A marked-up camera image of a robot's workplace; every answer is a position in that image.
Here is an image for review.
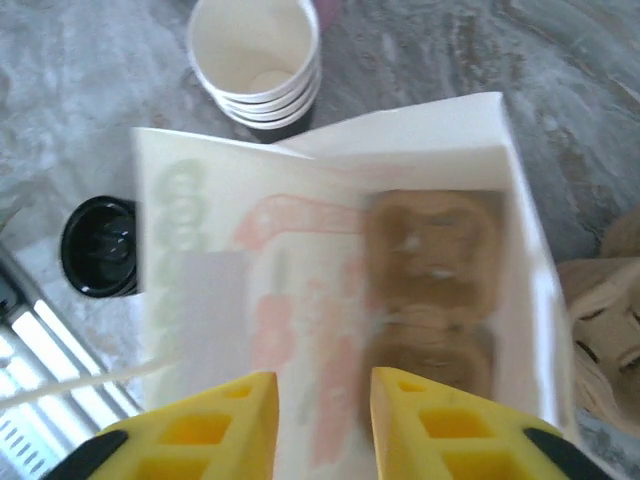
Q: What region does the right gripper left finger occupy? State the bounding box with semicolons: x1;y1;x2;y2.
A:
49;372;280;480

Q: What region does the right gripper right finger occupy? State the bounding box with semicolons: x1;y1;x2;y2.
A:
369;367;609;480

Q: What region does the floral print paper bag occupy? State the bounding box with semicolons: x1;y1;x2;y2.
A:
0;92;574;480

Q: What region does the brown pulp cup carrier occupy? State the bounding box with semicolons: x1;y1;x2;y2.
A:
367;189;504;401
557;209;640;426

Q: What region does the black plastic cup lid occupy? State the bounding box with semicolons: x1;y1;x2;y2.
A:
74;279;139;300
60;195;139;294

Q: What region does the white paper cup black sleeve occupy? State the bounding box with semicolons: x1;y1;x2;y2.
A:
209;74;321;114
229;99;317;145
219;89;320;124
187;0;321;104

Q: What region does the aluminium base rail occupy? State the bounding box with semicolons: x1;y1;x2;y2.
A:
0;239;151;431

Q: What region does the grey slotted cable duct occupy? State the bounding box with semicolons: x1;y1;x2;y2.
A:
0;399;76;480

